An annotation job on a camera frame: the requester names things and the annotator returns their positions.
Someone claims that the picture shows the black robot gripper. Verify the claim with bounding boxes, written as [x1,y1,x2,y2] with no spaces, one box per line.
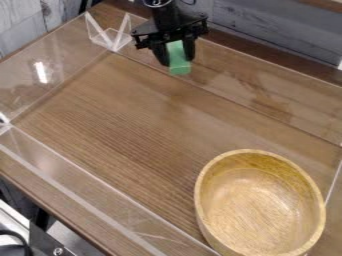
[131,0,208,66]

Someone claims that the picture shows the green rectangular block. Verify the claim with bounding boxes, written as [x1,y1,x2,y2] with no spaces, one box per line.
[167,41,191,75]

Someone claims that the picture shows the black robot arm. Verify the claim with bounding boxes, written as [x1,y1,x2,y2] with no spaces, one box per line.
[130,0,208,67]

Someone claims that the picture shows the brown wooden bowl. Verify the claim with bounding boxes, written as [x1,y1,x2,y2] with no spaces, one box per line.
[194,149,326,256]

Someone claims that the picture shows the clear acrylic enclosure walls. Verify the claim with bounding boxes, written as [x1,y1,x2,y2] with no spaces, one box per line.
[0,9,342,256]

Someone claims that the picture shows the black metal table frame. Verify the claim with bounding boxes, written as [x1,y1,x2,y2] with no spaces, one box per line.
[0,178,106,256]

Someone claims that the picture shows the black cable lower left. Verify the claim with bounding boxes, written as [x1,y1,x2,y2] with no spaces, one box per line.
[0,229,32,256]

